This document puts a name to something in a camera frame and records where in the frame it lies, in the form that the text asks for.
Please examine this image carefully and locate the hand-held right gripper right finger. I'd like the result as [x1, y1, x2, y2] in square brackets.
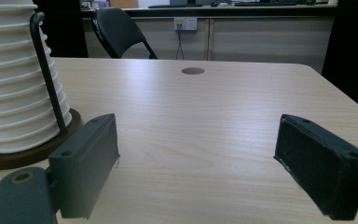
[273, 113, 358, 221]

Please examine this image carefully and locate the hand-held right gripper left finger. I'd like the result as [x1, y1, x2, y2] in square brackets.
[48, 113, 120, 219]

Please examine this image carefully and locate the black wire cup holder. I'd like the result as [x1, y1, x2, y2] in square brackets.
[0, 11, 84, 171]

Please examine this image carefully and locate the stack of white paper cups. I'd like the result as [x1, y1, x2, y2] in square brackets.
[0, 0, 74, 155]

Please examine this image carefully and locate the black folding chair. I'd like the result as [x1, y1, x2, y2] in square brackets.
[91, 7, 158, 60]

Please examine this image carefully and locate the round brown table grommet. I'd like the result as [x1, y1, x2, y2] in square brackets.
[181, 66, 206, 76]

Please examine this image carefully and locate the long desk with panels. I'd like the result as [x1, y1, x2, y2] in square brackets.
[80, 3, 338, 75]

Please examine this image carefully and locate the black wall cable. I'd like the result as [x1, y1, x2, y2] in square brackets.
[174, 24, 186, 61]

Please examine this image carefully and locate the white wall socket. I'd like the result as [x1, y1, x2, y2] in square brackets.
[173, 17, 199, 32]

